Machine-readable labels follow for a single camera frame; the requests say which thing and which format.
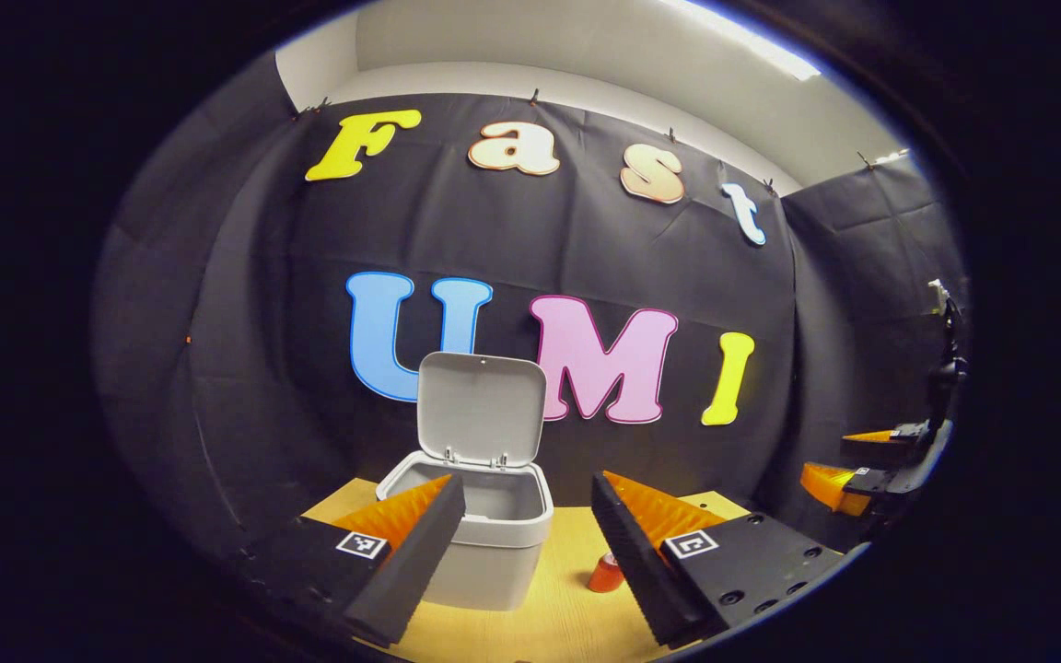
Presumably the grey desktop garbage bin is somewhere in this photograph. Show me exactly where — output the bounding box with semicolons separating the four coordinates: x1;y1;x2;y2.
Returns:
375;351;554;611

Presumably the wooden desktop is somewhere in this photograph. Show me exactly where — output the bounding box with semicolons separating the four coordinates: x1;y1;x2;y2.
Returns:
300;477;752;663

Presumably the red pop can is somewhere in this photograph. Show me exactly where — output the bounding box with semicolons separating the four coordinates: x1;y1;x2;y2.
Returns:
588;552;625;593

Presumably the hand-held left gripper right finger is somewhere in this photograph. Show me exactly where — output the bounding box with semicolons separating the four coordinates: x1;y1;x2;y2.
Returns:
590;471;849;648

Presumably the black backdrop cloth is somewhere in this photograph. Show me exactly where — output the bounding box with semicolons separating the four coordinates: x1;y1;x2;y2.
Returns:
93;51;969;590

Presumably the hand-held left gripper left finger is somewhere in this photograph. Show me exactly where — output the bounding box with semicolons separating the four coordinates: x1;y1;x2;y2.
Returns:
236;474;467;648

